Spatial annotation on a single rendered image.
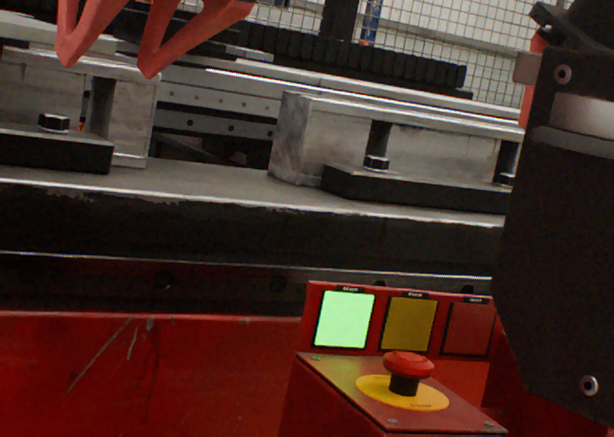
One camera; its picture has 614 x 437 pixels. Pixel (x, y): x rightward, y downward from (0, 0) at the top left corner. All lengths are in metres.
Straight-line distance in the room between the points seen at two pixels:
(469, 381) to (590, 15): 0.48
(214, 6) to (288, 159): 0.58
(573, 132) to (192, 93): 0.90
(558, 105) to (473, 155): 0.79
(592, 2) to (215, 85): 0.62
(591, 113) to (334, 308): 0.42
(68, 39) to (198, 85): 0.78
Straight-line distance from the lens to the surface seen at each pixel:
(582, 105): 0.50
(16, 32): 0.73
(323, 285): 0.87
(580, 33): 0.87
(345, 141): 1.17
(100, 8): 0.56
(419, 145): 1.24
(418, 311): 0.92
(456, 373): 1.20
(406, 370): 0.81
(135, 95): 1.04
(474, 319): 0.95
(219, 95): 1.38
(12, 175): 0.90
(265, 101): 1.41
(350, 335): 0.89
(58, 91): 1.01
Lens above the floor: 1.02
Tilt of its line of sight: 8 degrees down
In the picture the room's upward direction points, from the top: 11 degrees clockwise
